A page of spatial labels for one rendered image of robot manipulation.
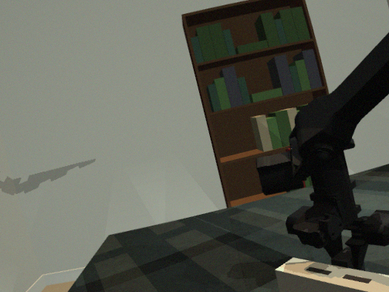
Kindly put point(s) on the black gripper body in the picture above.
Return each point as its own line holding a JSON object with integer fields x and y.
{"x": 374, "y": 229}

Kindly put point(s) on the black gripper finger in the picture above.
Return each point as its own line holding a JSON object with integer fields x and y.
{"x": 334, "y": 247}
{"x": 358, "y": 248}

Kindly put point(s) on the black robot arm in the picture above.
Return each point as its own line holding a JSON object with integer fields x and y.
{"x": 323, "y": 130}

